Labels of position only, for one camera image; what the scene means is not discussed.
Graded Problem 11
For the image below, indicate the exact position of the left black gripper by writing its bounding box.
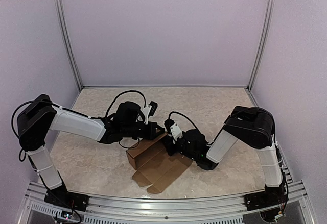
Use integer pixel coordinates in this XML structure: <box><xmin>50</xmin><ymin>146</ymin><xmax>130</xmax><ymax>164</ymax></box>
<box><xmin>122</xmin><ymin>122</ymin><xmax>165</xmax><ymax>141</ymax></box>

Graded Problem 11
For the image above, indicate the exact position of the brown cardboard box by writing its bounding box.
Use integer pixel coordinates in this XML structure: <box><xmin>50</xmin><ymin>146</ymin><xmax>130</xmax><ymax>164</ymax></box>
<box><xmin>126</xmin><ymin>133</ymin><xmax>193</xmax><ymax>194</ymax></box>

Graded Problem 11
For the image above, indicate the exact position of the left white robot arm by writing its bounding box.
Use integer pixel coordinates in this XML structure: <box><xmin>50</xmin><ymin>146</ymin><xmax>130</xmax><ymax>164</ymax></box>
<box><xmin>11</xmin><ymin>94</ymin><xmax>165</xmax><ymax>206</ymax></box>

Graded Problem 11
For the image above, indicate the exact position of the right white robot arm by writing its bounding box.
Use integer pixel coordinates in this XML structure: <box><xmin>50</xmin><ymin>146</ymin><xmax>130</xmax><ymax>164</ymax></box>
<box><xmin>164</xmin><ymin>106</ymin><xmax>285</xmax><ymax>206</ymax></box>

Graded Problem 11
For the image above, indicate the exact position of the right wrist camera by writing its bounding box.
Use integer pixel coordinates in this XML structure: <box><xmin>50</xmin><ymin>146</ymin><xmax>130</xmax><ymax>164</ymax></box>
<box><xmin>164</xmin><ymin>118</ymin><xmax>182</xmax><ymax>142</ymax></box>

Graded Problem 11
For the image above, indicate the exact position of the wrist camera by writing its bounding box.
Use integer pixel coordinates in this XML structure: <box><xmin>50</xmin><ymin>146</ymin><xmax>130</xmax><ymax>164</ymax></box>
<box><xmin>164</xmin><ymin>118</ymin><xmax>182</xmax><ymax>142</ymax></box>
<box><xmin>142</xmin><ymin>101</ymin><xmax>158</xmax><ymax>125</ymax></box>

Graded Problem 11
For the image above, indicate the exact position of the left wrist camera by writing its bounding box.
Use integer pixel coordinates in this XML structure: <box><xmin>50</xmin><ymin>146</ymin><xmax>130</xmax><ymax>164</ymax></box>
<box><xmin>142</xmin><ymin>101</ymin><xmax>158</xmax><ymax>125</ymax></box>

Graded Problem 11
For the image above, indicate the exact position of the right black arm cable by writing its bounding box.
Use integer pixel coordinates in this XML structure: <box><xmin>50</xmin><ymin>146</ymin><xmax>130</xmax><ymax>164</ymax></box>
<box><xmin>167</xmin><ymin>110</ymin><xmax>215</xmax><ymax>145</ymax></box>

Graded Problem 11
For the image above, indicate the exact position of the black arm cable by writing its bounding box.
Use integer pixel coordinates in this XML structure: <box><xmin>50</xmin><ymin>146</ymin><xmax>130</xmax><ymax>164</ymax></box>
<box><xmin>167</xmin><ymin>110</ymin><xmax>215</xmax><ymax>145</ymax></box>
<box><xmin>104</xmin><ymin>89</ymin><xmax>151</xmax><ymax>148</ymax></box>

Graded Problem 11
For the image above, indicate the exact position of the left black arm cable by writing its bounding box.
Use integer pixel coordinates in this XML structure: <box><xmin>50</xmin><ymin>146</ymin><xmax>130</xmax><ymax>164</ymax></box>
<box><xmin>104</xmin><ymin>89</ymin><xmax>151</xmax><ymax>148</ymax></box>

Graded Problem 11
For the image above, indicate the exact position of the front aluminium rail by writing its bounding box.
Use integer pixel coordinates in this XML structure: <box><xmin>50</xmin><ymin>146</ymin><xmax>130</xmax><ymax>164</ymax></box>
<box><xmin>17</xmin><ymin>181</ymin><xmax>317</xmax><ymax>223</ymax></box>

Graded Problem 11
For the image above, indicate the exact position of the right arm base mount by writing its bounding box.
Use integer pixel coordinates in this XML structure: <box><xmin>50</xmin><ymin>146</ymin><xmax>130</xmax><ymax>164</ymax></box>
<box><xmin>244</xmin><ymin>191</ymin><xmax>288</xmax><ymax>211</ymax></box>

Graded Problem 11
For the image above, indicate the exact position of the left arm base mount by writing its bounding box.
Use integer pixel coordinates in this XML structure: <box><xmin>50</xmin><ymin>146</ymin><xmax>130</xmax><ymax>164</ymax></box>
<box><xmin>44</xmin><ymin>189</ymin><xmax>89</xmax><ymax>212</ymax></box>

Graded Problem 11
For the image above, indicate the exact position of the left aluminium frame post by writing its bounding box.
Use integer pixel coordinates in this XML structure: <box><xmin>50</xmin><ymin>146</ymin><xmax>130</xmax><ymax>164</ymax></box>
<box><xmin>54</xmin><ymin>0</ymin><xmax>84</xmax><ymax>92</ymax></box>

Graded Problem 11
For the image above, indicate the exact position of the aluminium frame post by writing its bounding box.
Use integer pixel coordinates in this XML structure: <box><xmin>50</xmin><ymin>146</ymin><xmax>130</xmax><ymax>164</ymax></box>
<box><xmin>54</xmin><ymin>0</ymin><xmax>84</xmax><ymax>92</ymax></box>
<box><xmin>247</xmin><ymin>0</ymin><xmax>275</xmax><ymax>93</ymax></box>

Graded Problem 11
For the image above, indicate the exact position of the right aluminium frame post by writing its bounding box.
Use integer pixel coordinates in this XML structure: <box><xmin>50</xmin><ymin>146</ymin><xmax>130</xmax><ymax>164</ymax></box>
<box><xmin>247</xmin><ymin>0</ymin><xmax>275</xmax><ymax>93</ymax></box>

